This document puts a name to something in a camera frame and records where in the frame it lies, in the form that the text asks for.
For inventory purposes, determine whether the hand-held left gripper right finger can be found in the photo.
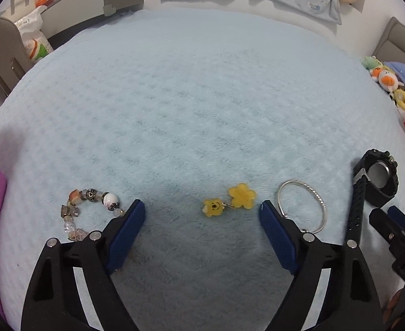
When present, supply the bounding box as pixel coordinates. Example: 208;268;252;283
259;200;385;331

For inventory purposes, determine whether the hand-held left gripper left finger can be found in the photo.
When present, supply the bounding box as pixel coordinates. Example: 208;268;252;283
21;199;146;331

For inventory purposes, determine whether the black wrist watch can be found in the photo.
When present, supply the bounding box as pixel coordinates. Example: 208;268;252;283
344;149;399;249

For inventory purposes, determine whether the yellow bear flower earring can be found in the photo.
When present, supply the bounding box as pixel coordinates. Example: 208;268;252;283
202;183;258;218

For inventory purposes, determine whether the person's right hand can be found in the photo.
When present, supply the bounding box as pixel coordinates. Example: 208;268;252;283
383;289;403;322

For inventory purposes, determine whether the thin silver bangle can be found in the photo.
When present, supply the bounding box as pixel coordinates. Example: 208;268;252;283
277;178;328;234

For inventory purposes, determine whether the white duck plush toy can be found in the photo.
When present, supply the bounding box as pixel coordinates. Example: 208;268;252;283
371;67;401;94

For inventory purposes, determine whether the green plush toy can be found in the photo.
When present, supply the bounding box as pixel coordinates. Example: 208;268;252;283
362;56;384;72

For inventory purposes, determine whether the light blue bed blanket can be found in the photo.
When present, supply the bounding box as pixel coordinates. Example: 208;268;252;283
0;7;405;331

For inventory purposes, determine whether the grey padded headboard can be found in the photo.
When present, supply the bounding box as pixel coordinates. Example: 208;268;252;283
375;17;405;66

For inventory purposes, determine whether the white plastic bag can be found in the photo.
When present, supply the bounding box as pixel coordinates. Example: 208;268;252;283
14;5;55;64

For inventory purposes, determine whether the grey chair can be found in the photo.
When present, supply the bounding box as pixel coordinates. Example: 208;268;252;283
0;17;34;97

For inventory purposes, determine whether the grey cabinet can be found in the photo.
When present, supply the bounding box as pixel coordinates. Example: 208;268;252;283
40;0;144;40

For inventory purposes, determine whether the white tote bag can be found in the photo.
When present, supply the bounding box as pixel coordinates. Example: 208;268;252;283
9;0;39;18

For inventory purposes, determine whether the beaded charm bracelet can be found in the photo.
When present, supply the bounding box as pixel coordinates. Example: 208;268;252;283
61;188;124;241

